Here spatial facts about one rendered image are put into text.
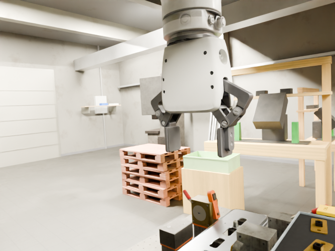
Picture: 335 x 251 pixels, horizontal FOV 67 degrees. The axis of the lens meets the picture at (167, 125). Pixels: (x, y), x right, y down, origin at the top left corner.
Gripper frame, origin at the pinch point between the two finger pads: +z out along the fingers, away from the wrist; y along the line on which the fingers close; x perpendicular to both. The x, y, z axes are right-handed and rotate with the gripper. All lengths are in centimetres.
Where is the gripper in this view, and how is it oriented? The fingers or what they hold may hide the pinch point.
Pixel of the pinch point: (197, 147)
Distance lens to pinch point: 38.3
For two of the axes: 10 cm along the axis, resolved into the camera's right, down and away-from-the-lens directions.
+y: -7.6, -0.1, 6.4
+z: 0.5, 10.0, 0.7
